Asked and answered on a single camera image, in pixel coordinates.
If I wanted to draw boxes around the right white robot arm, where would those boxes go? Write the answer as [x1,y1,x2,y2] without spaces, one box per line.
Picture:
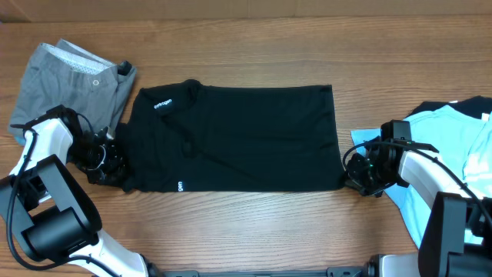
[342,139,491,276]

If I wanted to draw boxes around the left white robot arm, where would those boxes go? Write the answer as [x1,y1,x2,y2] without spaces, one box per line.
[1,105,162,276]

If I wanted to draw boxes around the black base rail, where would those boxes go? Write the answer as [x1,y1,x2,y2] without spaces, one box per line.
[161,265,380,277]

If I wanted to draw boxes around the black t-shirt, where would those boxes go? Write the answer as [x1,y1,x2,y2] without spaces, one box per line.
[116,80,344,192]

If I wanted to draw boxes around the light blue t-shirt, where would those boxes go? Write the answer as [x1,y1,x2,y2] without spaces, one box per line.
[350,104,492,249]

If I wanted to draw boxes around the grey folded shorts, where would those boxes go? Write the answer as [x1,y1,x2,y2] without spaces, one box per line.
[8,39,137,138]

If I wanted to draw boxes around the black garment under blue shirt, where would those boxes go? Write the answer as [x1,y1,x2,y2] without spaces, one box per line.
[410,95,491,119]

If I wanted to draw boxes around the light blue cloth under shorts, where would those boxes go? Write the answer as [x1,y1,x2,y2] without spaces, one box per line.
[15,136,25,146]

